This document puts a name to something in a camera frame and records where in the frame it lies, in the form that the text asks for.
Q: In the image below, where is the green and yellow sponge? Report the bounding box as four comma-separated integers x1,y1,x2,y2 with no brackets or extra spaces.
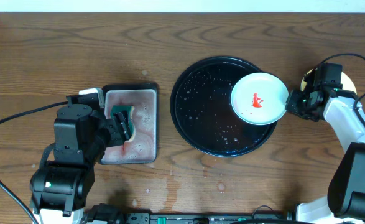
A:
111,105,135,141

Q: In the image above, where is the yellow plate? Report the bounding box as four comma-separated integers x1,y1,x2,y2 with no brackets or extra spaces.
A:
300,68,357,97

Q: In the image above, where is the mint plate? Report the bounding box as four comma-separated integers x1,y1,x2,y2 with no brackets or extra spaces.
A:
230,72,289,126

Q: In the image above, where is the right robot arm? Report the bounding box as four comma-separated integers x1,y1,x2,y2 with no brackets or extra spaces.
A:
286,90,365,223

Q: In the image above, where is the black rectangular soapy tray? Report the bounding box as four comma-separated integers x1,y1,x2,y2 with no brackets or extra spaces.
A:
101,83,157,165

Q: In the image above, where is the black round serving tray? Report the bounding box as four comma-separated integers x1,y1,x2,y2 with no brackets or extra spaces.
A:
170,56,276,157

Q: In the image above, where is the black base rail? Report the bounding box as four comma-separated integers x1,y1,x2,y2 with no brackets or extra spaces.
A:
81,203,294,224

